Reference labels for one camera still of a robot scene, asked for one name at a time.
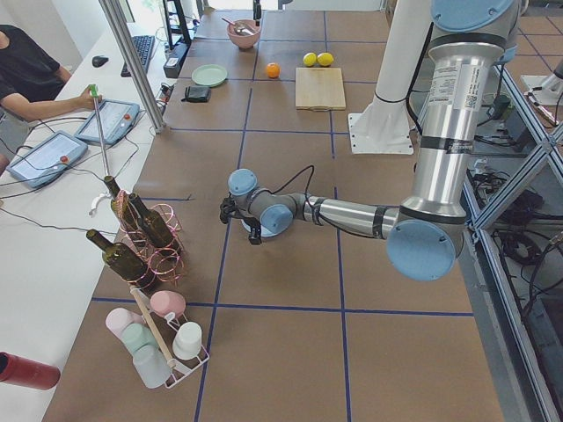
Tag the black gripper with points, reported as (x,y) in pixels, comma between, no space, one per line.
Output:
(253,229)

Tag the light blue plate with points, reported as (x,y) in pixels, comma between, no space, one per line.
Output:
(248,223)

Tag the orange fruit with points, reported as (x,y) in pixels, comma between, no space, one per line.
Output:
(273,70)

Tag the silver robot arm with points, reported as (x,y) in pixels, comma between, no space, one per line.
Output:
(424,234)

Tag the light green plate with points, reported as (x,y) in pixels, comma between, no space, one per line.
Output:
(210,75)

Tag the dark wine bottle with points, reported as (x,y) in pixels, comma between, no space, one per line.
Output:
(121,259)
(154,227)
(118,204)

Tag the dark grey folded cloth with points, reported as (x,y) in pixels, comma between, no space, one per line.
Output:
(197,94)

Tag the white cup rack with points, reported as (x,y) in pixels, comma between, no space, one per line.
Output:
(164,330)

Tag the white cup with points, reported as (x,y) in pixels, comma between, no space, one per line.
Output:
(187,342)

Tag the teach pendant tablet far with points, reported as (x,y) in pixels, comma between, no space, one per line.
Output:
(117,117)

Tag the teach pendant tablet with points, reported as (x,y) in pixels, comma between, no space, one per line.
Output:
(48,160)
(117,117)

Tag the wooden cutting board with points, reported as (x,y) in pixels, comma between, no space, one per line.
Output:
(320,89)

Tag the pale pink cup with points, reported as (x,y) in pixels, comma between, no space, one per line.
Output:
(118,319)

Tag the light green cup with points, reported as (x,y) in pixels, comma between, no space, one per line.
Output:
(135,336)

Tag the yellow lemon lower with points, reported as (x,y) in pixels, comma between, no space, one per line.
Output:
(310,59)

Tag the yellow lemon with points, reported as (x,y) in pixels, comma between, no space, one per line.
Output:
(310,59)
(325,59)

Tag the pink bowl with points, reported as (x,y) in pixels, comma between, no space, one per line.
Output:
(241,41)

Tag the yellow lemon upper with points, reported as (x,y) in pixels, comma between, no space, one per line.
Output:
(325,59)

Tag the pale blue cup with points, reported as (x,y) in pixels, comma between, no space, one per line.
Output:
(151,366)

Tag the metal scoop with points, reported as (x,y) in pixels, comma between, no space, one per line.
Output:
(240,28)

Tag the black keyboard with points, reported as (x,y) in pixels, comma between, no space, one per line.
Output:
(144,46)

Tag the teach pendant tablet near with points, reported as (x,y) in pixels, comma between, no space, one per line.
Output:
(48,160)

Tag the black computer mouse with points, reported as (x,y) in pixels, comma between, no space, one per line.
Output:
(98,61)

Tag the person in black shirt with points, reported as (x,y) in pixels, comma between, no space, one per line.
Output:
(31,80)

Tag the red bottle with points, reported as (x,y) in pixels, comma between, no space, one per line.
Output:
(23,372)

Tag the copper wire bottle rack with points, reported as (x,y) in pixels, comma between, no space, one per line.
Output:
(166,268)

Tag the green handled grabber stick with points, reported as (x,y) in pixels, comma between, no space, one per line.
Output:
(107,195)

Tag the aluminium frame post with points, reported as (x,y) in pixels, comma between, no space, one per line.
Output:
(119,26)

